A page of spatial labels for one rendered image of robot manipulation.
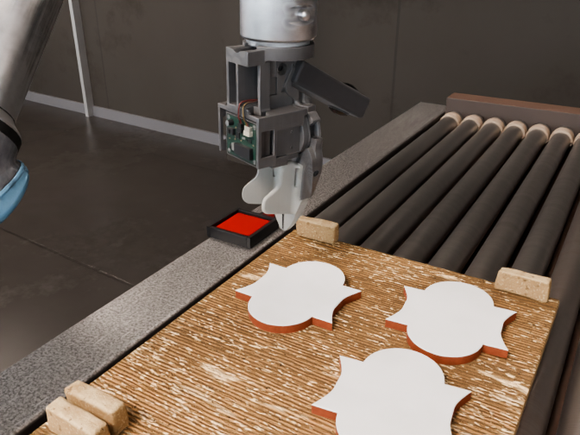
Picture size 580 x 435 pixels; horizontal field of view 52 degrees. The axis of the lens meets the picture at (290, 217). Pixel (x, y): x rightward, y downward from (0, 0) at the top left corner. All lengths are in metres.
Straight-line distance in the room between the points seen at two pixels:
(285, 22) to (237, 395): 0.34
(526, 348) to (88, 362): 0.44
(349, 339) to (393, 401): 0.11
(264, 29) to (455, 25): 2.62
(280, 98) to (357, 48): 2.80
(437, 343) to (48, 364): 0.39
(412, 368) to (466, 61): 2.67
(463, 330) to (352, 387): 0.15
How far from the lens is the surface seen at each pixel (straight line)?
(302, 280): 0.70
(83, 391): 0.55
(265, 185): 0.67
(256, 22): 0.58
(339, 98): 0.65
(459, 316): 0.66
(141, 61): 4.53
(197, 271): 0.78
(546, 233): 0.94
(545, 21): 3.05
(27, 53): 0.86
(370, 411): 0.53
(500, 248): 0.87
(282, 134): 0.60
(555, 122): 1.50
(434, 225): 0.91
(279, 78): 0.61
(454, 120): 1.47
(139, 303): 0.73
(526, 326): 0.69
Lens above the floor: 1.31
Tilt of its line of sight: 25 degrees down
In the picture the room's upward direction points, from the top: straight up
